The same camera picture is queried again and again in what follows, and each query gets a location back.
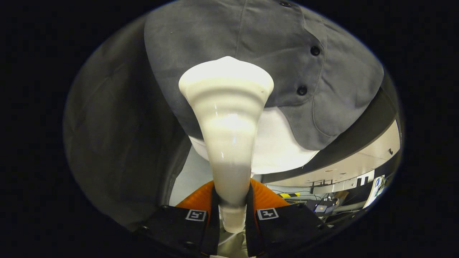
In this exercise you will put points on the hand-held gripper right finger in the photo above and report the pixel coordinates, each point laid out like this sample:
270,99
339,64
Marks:
290,225

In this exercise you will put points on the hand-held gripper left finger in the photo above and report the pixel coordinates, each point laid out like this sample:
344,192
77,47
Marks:
175,227

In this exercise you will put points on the grey polo shirt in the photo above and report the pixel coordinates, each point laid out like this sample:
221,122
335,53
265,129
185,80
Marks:
215,32

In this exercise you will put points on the white mannequin torso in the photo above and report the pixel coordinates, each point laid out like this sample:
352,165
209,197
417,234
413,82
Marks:
276,147

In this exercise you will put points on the white side desk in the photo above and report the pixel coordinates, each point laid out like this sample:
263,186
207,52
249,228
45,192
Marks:
374,190

